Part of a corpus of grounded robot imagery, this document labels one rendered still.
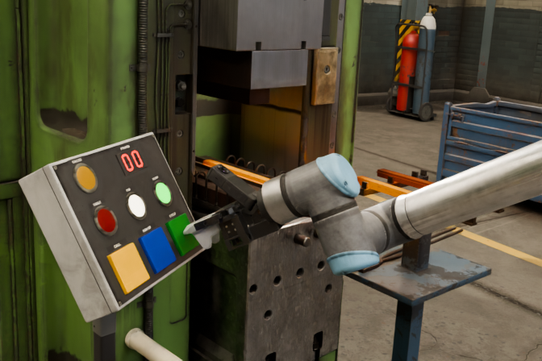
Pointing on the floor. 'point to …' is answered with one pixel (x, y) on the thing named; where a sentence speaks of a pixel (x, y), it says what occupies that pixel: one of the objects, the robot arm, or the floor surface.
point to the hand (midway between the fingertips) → (187, 227)
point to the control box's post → (105, 338)
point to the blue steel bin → (485, 134)
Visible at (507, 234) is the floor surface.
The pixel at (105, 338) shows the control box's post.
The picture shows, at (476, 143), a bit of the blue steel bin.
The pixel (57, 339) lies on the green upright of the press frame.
